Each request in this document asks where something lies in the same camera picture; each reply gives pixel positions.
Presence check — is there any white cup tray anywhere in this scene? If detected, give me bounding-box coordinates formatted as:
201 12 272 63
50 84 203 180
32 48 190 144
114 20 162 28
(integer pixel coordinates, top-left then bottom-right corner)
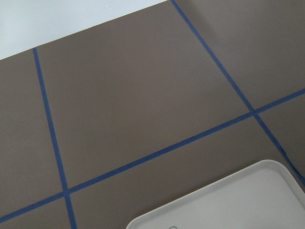
128 160 305 229

